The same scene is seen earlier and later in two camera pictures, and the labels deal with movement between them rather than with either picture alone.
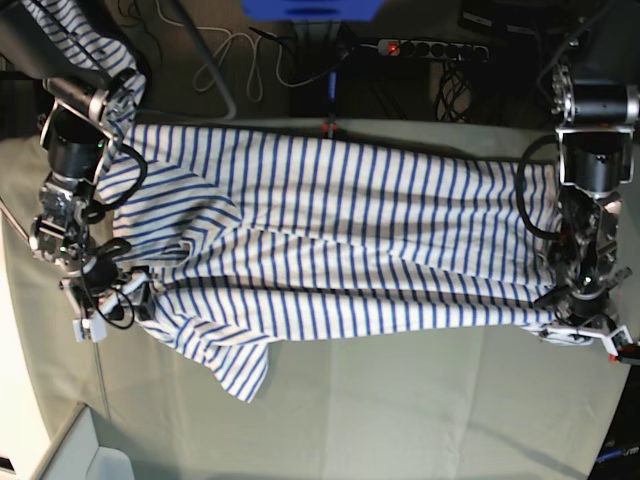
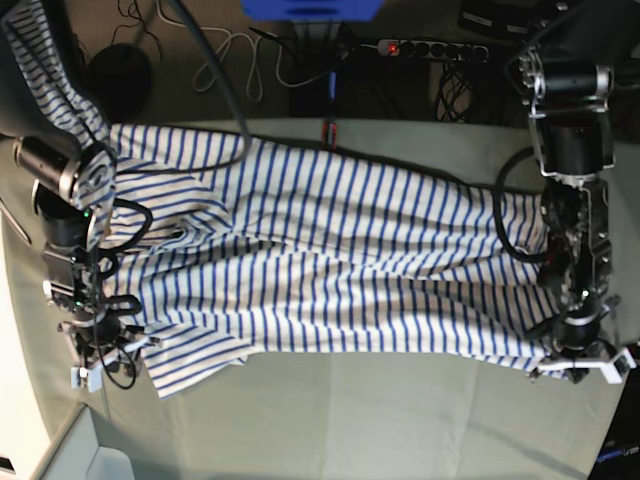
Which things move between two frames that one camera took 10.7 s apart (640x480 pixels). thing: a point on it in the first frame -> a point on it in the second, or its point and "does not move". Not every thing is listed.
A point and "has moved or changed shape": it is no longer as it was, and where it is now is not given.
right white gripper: [572, 335] -> [609, 367]
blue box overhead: [311, 10] does not move
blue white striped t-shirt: [242, 236] has moved or changed shape
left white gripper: [92, 325] -> [88, 377]
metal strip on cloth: [10, 215] does not move
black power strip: [433, 50] does not move
